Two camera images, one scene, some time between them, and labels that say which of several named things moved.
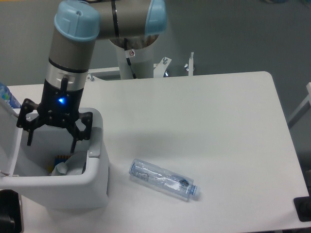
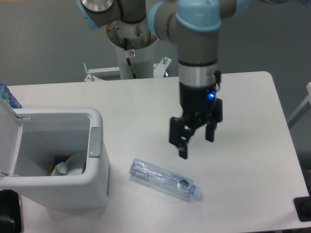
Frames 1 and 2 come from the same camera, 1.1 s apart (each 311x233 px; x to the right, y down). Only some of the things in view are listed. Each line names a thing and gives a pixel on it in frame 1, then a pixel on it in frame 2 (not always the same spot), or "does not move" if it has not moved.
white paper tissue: [73, 166] does not move
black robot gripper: [59, 108] to [197, 103]
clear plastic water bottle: [159, 176] does not move
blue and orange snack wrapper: [58, 159] does not move
